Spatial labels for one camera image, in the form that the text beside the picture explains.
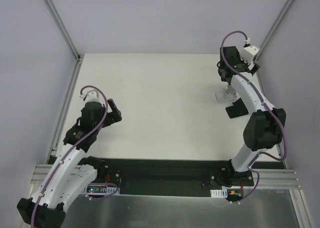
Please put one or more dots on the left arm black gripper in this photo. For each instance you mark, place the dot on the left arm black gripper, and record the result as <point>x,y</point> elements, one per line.
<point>114,111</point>

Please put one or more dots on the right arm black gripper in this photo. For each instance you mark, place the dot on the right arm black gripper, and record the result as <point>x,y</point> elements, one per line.
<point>252,68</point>

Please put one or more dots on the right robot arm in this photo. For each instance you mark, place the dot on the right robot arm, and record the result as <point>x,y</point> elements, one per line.
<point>266,123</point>

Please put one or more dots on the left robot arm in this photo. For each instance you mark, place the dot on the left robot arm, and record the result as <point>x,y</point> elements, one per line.
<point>72,170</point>

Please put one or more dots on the white folding phone stand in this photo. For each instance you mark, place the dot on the white folding phone stand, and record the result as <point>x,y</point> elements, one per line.
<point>228,94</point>

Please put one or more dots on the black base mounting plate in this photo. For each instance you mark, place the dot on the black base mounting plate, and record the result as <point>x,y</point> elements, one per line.
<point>174,178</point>

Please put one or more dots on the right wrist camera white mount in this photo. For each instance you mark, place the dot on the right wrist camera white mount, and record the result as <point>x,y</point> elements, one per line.
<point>249,52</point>

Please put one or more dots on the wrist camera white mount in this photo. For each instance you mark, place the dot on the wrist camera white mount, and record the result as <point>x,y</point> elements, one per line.
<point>91,96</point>
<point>249,52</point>

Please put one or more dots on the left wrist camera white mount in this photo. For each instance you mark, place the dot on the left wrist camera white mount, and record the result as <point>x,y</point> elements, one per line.
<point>91,96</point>

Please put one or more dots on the left aluminium frame post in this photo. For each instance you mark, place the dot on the left aluminium frame post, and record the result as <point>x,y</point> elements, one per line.
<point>61,27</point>

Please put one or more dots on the aluminium frame post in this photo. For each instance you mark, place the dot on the aluminium frame post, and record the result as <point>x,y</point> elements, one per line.
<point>275,25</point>
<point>61,27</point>

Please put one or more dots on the left white cable duct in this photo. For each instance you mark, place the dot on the left white cable duct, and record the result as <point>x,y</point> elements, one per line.
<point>100,190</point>

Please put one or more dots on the white cable duct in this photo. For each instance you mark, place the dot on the white cable duct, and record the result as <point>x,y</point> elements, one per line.
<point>100,190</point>
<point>223,193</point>

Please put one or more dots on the right aluminium frame post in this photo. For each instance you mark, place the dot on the right aluminium frame post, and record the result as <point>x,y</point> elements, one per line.
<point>275,25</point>

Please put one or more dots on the aluminium rail lower left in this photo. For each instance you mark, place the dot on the aluminium rail lower left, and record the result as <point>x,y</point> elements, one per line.
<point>40,173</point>

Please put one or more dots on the aluminium rail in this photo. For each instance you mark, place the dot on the aluminium rail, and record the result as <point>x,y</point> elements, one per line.
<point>40,173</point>
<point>278,179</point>

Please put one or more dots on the aluminium rail lower right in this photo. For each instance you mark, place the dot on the aluminium rail lower right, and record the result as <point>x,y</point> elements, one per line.
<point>278,179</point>

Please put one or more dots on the right white cable duct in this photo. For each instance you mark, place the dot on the right white cable duct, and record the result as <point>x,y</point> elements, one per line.
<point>223,193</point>

